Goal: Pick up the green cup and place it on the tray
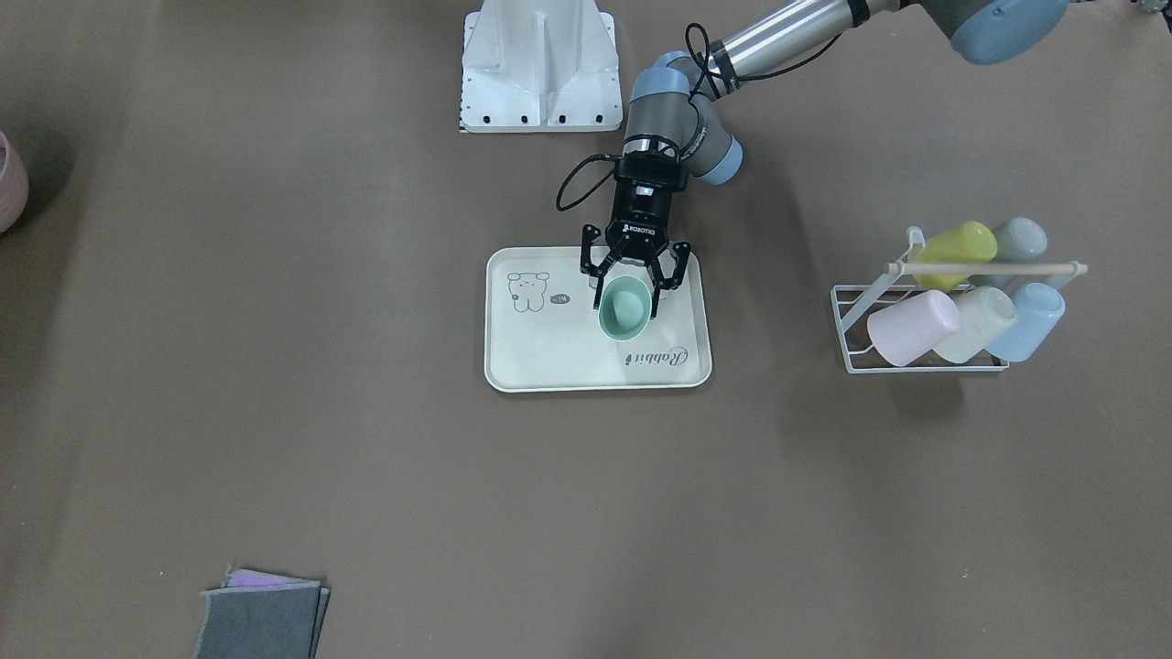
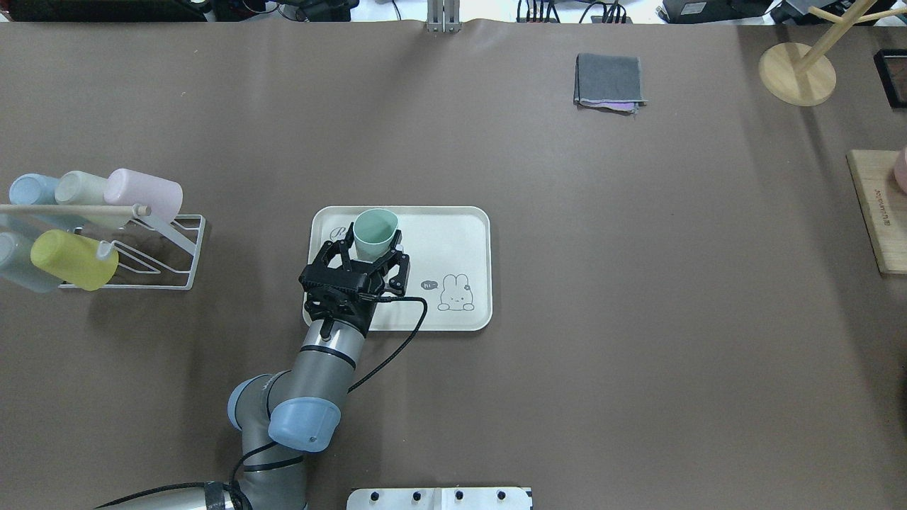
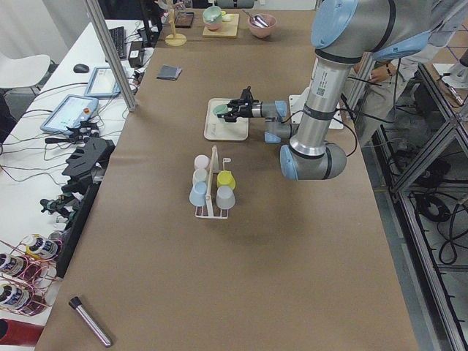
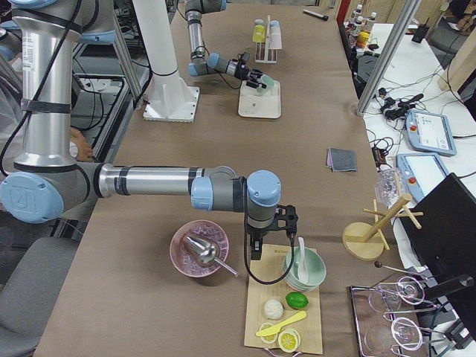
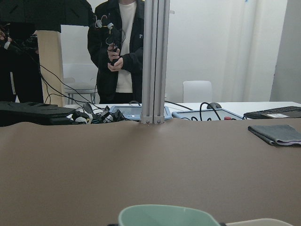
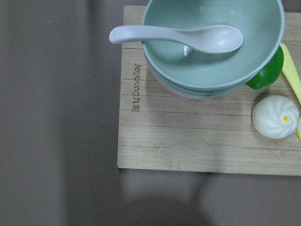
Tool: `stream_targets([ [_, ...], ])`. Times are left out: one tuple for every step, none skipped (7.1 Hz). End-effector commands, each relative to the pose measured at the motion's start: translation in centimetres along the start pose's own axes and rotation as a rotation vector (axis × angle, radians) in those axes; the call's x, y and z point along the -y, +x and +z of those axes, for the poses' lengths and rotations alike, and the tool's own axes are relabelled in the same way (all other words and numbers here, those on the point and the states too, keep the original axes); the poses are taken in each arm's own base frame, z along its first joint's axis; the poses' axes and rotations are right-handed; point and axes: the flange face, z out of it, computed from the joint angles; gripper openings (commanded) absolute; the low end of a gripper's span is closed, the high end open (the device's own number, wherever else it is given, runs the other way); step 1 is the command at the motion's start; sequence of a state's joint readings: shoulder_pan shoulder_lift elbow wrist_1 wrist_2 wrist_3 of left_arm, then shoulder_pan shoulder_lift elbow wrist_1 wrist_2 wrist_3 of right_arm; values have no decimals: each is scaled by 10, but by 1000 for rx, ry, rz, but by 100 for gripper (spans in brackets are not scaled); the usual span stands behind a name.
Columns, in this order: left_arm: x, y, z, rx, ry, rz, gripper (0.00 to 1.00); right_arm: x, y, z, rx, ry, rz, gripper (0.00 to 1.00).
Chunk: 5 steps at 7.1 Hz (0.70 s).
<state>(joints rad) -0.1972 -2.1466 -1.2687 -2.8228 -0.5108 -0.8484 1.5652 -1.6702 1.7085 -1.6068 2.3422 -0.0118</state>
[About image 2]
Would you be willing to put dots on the yellow cup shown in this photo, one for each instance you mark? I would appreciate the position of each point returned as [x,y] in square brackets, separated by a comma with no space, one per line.
[73,258]

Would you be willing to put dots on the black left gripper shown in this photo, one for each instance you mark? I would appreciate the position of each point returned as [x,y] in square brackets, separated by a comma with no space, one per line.
[396,278]

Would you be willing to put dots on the white wire cup rack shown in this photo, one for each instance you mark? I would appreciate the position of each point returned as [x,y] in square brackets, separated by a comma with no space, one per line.
[153,254]

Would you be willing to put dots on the black glass rack tray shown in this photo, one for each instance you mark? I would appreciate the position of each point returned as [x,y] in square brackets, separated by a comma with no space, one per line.
[891,67]

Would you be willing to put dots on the pink cup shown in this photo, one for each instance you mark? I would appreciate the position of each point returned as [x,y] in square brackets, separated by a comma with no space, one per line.
[126,187]

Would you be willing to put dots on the cream rabbit tray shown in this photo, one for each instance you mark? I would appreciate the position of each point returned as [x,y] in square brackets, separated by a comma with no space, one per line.
[451,265]

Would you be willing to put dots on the aluminium frame post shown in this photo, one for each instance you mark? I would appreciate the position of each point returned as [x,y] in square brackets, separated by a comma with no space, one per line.
[443,16]

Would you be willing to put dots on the grey folded cloth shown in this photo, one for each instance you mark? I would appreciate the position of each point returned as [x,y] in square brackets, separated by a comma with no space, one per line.
[608,82]

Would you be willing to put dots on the wooden cutting board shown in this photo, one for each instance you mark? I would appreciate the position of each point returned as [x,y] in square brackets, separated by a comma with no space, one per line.
[883,204]

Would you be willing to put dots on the green cup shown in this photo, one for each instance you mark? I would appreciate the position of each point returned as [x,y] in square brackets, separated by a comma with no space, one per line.
[374,232]

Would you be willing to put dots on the wooden mug tree stand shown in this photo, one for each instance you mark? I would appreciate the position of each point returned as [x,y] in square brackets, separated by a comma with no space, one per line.
[802,75]

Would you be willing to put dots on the grey blue cup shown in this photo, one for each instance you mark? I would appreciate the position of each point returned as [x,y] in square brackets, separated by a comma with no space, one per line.
[16,264]

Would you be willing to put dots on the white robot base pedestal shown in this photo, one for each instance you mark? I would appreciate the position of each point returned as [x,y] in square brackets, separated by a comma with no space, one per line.
[441,498]

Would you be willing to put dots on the light blue cup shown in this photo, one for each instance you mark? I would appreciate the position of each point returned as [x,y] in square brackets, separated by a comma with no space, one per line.
[39,189]

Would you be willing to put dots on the cream cup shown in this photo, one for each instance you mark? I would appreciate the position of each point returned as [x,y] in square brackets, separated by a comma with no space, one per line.
[81,188]

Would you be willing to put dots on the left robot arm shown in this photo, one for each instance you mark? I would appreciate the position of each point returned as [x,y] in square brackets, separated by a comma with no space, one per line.
[287,416]

